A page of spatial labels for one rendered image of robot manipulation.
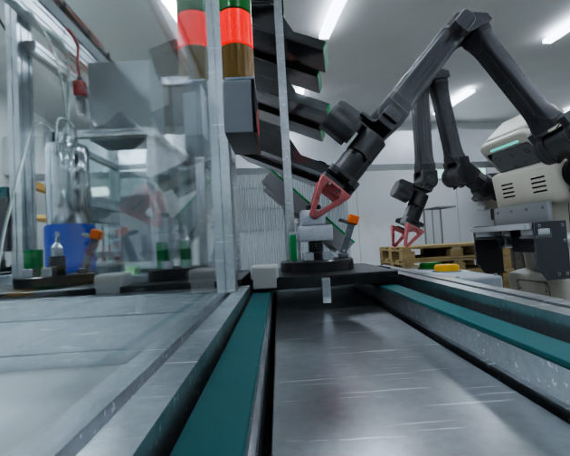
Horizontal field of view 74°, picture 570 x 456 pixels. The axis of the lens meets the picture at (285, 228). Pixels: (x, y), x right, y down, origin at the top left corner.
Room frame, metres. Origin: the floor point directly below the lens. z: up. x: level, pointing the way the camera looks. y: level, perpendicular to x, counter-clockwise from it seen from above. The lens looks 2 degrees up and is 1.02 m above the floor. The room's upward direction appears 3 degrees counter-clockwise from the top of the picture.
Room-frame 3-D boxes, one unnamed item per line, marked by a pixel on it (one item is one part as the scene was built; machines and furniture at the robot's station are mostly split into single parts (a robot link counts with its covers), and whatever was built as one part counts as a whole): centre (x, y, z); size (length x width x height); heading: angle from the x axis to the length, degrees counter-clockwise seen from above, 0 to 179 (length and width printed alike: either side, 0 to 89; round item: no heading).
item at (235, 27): (0.54, 0.06, 1.34); 0.05 x 0.05 x 0.05
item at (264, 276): (0.64, 0.04, 0.97); 0.05 x 0.05 x 0.04; 1
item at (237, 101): (0.54, 0.06, 1.29); 0.12 x 0.05 x 0.25; 1
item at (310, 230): (0.73, -0.05, 1.06); 0.08 x 0.04 x 0.07; 91
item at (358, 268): (0.74, -0.06, 0.96); 0.24 x 0.24 x 0.02; 1
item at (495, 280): (0.65, -0.27, 0.93); 0.21 x 0.07 x 0.06; 1
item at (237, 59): (0.54, 0.06, 1.29); 0.05 x 0.05 x 0.05
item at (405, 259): (4.60, -1.87, 0.46); 1.28 x 0.88 x 0.91; 95
